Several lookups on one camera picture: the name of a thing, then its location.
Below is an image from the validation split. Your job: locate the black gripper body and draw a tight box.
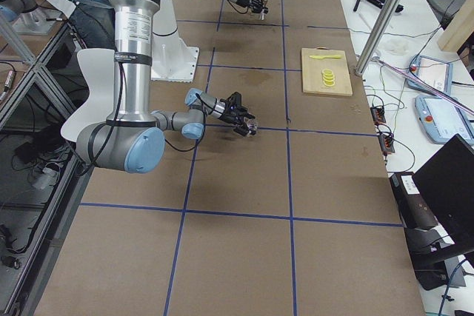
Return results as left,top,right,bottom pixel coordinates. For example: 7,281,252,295
236,0,259,10
218,98,245,125

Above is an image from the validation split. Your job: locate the steel measuring jigger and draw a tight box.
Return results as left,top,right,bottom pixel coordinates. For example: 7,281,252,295
259,0,268,21

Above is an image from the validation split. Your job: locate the clear glass cup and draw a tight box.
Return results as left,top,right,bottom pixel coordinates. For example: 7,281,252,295
244,118,258,137

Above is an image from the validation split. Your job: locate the yellow plastic knife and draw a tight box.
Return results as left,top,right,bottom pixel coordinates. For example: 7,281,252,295
308,54,342,60

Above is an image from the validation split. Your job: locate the bamboo cutting board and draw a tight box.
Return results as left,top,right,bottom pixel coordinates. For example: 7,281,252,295
301,48,353,97

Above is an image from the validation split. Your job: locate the white chair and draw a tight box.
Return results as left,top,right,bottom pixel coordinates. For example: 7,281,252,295
61,48,116,144

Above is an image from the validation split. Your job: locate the metal reacher grabber stick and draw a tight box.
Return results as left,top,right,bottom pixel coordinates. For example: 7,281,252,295
370,56,473,115

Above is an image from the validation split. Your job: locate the far blue teach pendant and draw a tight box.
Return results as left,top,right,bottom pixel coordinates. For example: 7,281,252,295
407,55,453,95

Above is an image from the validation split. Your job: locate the blue teach pendant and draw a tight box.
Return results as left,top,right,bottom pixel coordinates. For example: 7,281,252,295
415,95,473,146
407,55,453,95

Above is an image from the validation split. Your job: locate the black box with label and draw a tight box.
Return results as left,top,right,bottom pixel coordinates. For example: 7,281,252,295
390,172,438,231

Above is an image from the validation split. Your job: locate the near blue teach pendant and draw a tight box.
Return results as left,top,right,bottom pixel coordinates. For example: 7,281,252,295
415,95,473,146

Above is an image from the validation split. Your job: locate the black laptop monitor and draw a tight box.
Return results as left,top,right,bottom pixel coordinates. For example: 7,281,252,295
413,134,473,236

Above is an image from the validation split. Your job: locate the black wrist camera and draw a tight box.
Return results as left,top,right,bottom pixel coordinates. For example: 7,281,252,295
227,92,242,108

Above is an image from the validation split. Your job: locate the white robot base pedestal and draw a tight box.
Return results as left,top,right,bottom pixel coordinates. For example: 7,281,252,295
151,0,199,83

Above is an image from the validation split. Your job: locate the aluminium frame post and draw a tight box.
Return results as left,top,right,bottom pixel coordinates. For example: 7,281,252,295
355,0,400,76

